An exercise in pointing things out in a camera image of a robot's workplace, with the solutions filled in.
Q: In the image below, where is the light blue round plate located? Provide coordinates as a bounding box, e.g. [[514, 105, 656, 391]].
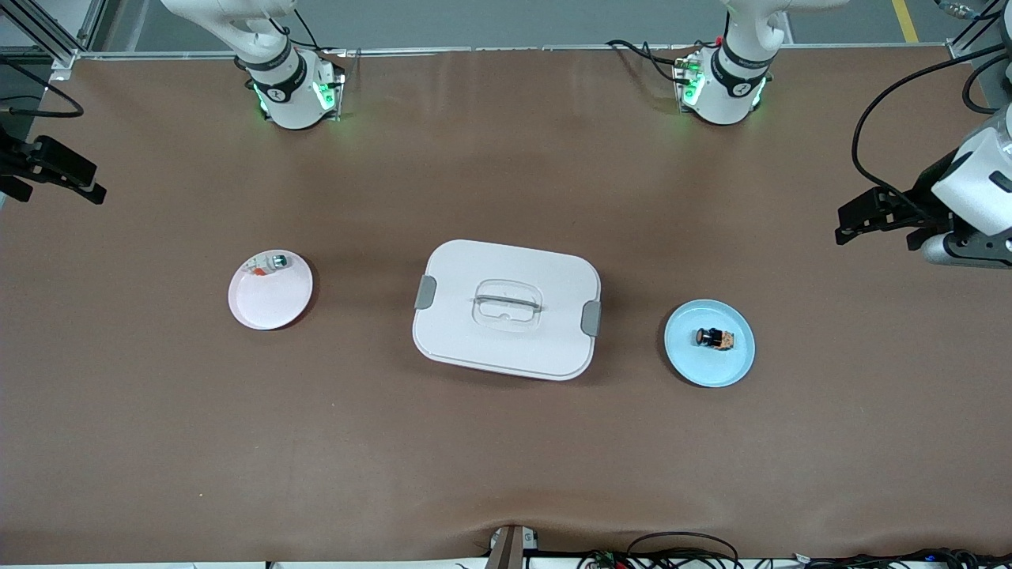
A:
[[663, 299, 757, 389]]

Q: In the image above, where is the pink round plate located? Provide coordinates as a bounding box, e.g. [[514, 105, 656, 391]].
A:
[[228, 249, 315, 331]]

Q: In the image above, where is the white lidded storage box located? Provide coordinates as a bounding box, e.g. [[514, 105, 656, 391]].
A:
[[411, 239, 603, 382]]

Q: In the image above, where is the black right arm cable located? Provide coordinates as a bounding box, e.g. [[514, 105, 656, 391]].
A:
[[0, 57, 85, 119]]

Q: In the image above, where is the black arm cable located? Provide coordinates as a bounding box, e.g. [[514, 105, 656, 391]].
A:
[[852, 43, 1012, 226], [0, 57, 85, 119]]

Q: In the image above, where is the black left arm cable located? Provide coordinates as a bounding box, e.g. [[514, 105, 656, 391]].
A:
[[852, 43, 1012, 226]]

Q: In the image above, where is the aluminium frame corner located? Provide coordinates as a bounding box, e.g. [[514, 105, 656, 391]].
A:
[[0, 0, 108, 72], [945, 0, 1012, 64]]

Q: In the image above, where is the green push-button switch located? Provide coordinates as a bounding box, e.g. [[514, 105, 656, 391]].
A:
[[247, 251, 292, 277]]

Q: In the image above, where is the black base power cable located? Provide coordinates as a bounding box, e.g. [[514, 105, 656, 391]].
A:
[[606, 40, 697, 80]]

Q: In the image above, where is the black cable bundle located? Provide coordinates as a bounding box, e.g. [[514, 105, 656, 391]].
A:
[[799, 548, 1012, 569]]

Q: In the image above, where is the black looped cable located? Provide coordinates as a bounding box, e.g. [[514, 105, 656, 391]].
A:
[[626, 531, 741, 569]]

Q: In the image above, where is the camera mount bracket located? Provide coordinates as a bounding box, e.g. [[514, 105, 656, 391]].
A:
[[486, 524, 538, 569]]

